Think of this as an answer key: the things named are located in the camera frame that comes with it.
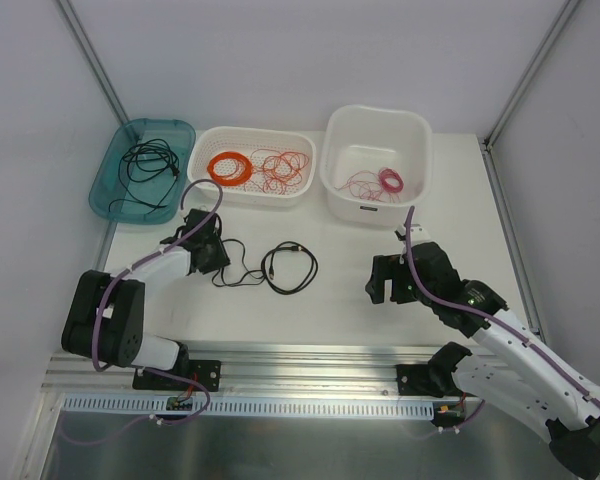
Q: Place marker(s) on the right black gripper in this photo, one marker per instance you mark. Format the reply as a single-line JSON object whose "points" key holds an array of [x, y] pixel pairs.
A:
{"points": [[393, 279]]}

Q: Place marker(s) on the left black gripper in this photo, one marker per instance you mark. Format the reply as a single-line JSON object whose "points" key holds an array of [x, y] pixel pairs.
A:
{"points": [[212, 255]]}

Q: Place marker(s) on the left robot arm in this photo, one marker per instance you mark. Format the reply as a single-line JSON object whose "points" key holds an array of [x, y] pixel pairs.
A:
{"points": [[106, 318]]}

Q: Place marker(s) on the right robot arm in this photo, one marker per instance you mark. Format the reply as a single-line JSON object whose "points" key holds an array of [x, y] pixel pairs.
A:
{"points": [[537, 388]]}

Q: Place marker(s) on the teal transparent plastic tray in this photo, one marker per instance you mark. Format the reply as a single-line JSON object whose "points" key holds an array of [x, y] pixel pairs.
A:
{"points": [[143, 172]]}

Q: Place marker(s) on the white perforated plastic basket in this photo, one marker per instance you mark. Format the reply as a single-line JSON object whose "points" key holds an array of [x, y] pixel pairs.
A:
{"points": [[281, 163]]}

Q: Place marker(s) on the white plastic tub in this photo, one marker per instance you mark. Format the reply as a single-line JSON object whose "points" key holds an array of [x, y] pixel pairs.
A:
{"points": [[375, 164]]}

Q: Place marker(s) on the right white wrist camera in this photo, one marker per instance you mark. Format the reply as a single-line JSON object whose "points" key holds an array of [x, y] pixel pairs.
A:
{"points": [[416, 233]]}

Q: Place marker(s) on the aluminium mounting rail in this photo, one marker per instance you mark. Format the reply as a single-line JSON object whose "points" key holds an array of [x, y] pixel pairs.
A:
{"points": [[263, 370]]}

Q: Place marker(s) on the right aluminium frame post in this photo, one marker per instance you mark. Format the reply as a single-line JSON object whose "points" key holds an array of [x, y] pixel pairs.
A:
{"points": [[545, 48]]}

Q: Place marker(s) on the aluminium frame post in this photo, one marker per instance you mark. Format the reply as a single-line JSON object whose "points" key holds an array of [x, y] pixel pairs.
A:
{"points": [[545, 48], [81, 37]]}

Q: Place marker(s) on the white slotted cable duct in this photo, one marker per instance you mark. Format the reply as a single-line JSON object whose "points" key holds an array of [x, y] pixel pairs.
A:
{"points": [[251, 407]]}

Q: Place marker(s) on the left aluminium frame post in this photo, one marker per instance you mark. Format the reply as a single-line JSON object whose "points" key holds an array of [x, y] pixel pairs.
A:
{"points": [[81, 37]]}

